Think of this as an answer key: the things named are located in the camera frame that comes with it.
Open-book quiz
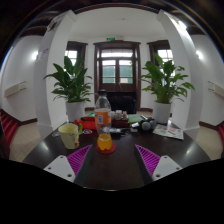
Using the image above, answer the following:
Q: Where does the pale yellow paper cup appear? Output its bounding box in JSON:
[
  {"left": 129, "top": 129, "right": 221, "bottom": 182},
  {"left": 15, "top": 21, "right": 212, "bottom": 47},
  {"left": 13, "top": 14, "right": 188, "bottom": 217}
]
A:
[{"left": 57, "top": 123, "right": 83, "bottom": 150}]

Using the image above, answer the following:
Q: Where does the flat round red coaster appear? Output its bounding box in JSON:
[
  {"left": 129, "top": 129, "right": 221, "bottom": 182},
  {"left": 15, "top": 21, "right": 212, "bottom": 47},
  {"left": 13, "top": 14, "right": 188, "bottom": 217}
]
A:
[{"left": 95, "top": 142, "right": 117, "bottom": 155}]

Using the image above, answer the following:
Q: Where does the brown box of small bottles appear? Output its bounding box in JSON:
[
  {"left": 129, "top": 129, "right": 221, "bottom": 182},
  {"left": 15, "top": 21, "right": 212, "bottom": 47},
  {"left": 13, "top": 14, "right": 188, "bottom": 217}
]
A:
[{"left": 111, "top": 109, "right": 130, "bottom": 128}]

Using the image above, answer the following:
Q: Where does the red box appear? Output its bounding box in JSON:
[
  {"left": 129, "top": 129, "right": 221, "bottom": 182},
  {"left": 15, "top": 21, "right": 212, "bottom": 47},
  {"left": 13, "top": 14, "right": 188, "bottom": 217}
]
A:
[{"left": 74, "top": 116, "right": 98, "bottom": 131}]

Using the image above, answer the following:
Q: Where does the white wall heater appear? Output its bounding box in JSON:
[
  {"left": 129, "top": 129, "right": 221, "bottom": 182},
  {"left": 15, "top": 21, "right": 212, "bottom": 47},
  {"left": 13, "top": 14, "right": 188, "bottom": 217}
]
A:
[
  {"left": 3, "top": 80, "right": 28, "bottom": 98},
  {"left": 207, "top": 80, "right": 224, "bottom": 99}
]

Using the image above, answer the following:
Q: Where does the green cloth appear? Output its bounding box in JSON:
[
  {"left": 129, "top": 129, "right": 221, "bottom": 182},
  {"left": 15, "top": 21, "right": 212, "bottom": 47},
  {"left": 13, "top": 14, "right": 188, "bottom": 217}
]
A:
[{"left": 127, "top": 113, "right": 144, "bottom": 124}]

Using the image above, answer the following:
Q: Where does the red carpeted staircase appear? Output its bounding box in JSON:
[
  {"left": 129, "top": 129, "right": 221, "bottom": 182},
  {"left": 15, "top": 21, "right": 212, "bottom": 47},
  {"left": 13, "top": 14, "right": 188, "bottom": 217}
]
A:
[{"left": 0, "top": 109, "right": 19, "bottom": 146}]

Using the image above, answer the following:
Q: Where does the black remote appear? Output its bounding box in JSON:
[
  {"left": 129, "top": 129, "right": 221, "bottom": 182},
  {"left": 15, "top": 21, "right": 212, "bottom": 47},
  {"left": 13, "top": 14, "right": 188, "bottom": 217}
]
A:
[{"left": 109, "top": 127, "right": 126, "bottom": 135}]

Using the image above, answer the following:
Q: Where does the dark framed window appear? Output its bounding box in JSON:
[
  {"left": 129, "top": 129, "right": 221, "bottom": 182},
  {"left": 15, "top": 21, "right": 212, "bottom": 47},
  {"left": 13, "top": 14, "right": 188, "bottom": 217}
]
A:
[
  {"left": 147, "top": 39, "right": 176, "bottom": 68},
  {"left": 64, "top": 40, "right": 88, "bottom": 68}
]

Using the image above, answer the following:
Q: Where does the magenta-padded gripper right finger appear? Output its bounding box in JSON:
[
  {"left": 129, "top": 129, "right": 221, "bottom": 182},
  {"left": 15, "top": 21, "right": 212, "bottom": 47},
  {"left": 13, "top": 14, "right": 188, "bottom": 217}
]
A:
[{"left": 132, "top": 143, "right": 184, "bottom": 188}]

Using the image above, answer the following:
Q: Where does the orange drink plastic bottle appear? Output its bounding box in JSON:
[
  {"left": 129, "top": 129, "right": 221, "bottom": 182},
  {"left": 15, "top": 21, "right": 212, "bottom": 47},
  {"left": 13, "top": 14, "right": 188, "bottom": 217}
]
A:
[{"left": 94, "top": 89, "right": 114, "bottom": 152}]

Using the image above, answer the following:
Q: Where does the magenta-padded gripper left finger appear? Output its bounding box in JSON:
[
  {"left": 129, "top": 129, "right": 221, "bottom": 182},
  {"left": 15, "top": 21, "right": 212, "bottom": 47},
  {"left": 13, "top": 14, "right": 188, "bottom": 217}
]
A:
[{"left": 43, "top": 143, "right": 96, "bottom": 189}]

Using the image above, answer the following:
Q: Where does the grey dumbbell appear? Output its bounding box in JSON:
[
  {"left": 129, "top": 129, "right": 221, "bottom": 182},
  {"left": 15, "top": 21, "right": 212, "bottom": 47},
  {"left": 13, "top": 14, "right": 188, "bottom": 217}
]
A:
[{"left": 131, "top": 119, "right": 158, "bottom": 132}]

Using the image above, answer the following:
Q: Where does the black chair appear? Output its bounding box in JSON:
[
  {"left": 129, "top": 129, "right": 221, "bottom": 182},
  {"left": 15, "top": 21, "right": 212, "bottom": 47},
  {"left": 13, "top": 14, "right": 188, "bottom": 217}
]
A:
[{"left": 108, "top": 94, "right": 138, "bottom": 115}]

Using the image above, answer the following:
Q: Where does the dark wooden glazed door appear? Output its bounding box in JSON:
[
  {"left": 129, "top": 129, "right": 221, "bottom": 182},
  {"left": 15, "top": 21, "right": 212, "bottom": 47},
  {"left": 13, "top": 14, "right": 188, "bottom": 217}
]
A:
[{"left": 93, "top": 40, "right": 142, "bottom": 111}]

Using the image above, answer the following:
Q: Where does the printed paper leaflet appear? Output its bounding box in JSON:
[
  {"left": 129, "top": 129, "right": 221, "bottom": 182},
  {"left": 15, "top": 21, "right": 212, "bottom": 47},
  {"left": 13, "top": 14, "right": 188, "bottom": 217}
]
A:
[{"left": 152, "top": 123, "right": 185, "bottom": 141}]

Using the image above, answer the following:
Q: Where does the leafy plant in white pot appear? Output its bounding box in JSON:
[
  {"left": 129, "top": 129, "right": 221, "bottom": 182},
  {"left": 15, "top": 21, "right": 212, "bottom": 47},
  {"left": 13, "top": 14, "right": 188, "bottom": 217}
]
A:
[
  {"left": 43, "top": 55, "right": 94, "bottom": 123},
  {"left": 139, "top": 52, "right": 196, "bottom": 125}
]

